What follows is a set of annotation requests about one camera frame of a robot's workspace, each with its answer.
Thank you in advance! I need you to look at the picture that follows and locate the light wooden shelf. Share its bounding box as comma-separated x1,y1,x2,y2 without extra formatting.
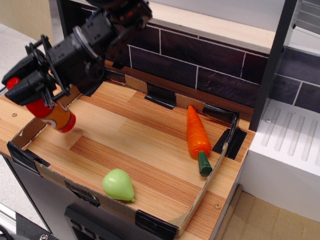
149,1,276,54

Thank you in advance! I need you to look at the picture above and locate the white toy sink drainboard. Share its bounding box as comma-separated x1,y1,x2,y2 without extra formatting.
240,100,320,222

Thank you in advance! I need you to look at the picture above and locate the black toy oven front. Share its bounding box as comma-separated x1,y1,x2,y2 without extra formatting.
64,203,122,240

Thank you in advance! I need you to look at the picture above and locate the black vertical post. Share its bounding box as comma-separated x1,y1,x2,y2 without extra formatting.
249,0,302,132

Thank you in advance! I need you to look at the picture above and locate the cardboard fence with black tape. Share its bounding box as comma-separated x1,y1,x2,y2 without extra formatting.
3,74,255,240

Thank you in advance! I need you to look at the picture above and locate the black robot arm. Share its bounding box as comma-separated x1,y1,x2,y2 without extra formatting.
2,0,152,108

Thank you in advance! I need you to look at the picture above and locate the red toy hot sauce bottle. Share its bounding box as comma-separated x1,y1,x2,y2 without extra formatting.
6,77,77,134

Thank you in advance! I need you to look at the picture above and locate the green toy pear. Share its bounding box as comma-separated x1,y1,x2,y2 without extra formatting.
102,168,135,202

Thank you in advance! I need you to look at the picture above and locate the black left side panel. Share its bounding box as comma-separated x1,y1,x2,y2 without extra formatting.
56,0,97,38

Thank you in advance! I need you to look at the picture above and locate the orange toy carrot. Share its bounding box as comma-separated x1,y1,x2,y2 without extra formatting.
187,105,213,177

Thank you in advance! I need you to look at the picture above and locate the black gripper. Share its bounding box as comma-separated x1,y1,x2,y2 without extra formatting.
1,32,104,106

